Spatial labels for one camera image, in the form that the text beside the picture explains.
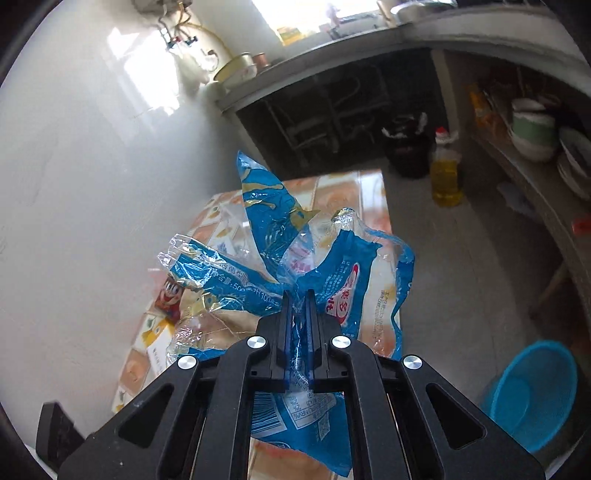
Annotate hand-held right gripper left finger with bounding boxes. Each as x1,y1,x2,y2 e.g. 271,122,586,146
58,291,296,480

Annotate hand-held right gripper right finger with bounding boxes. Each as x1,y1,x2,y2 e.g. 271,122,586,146
300,288,548,480

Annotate blue clear plastic bag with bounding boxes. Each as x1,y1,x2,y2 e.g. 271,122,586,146
157,150,416,478

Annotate small red snack packet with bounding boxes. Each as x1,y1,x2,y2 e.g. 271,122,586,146
154,277,185,321

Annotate blue mesh plastic basket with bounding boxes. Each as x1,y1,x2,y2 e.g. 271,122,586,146
482,340,579,454

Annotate table with patterned tablecloth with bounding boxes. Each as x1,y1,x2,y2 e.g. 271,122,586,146
111,170,402,480

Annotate yellow cooking oil bottle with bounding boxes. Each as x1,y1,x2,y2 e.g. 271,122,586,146
430,127,464,208

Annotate black bucket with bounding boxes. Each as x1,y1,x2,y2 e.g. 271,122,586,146
381,113,432,180

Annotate white cloth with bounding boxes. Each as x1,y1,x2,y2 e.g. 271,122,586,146
496,181,532,217

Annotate perforated metal shelf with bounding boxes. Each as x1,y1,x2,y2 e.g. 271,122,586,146
471,124,591,324

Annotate pale yellow enamel basin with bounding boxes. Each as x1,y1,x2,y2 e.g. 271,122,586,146
213,52,257,86

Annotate orange snack packets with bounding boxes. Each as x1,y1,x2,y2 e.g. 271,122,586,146
468,83,497,132

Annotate concrete kitchen counter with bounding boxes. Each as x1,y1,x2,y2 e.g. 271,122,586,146
215,9,591,116

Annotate stack of bowls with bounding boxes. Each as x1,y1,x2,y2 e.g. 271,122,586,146
508,98,559,162

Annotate stack of white plates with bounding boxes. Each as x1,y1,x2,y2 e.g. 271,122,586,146
556,127,591,199

